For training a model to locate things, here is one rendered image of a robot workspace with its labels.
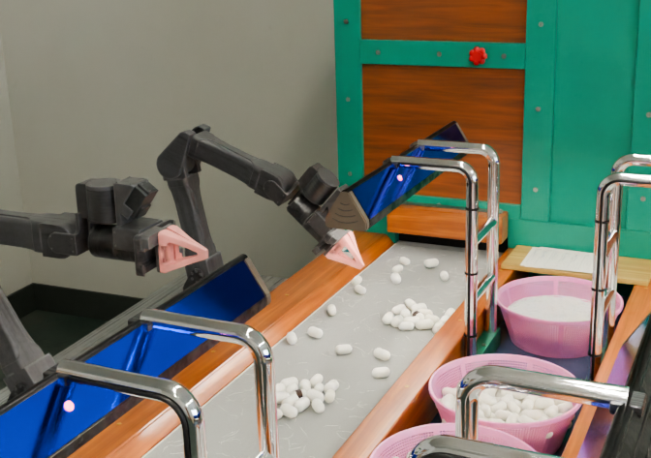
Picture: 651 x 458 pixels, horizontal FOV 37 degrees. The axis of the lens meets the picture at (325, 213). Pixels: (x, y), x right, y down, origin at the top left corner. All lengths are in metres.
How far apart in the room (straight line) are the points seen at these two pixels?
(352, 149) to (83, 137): 1.64
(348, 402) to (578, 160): 0.92
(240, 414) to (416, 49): 1.08
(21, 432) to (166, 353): 0.23
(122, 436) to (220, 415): 0.18
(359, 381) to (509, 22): 0.97
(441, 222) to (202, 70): 1.42
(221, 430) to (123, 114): 2.26
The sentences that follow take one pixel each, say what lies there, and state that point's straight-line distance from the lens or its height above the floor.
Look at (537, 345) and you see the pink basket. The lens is 2.07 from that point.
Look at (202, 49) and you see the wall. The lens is 3.54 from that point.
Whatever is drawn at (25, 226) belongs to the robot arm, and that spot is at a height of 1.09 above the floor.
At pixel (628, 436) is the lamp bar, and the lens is 0.93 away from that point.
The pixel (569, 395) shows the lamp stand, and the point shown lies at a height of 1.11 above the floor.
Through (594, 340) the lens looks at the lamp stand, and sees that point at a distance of 1.86.
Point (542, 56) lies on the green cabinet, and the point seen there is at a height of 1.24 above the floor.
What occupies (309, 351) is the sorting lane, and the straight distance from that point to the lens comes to 1.93.
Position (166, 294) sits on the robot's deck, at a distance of 2.47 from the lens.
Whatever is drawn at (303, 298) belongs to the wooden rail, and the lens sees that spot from 2.13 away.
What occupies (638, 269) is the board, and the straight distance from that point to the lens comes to 2.31.
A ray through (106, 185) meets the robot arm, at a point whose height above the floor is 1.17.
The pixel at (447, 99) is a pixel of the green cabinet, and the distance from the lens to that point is 2.41.
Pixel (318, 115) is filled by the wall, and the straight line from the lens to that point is 3.37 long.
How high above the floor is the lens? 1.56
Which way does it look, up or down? 17 degrees down
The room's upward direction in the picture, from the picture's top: 2 degrees counter-clockwise
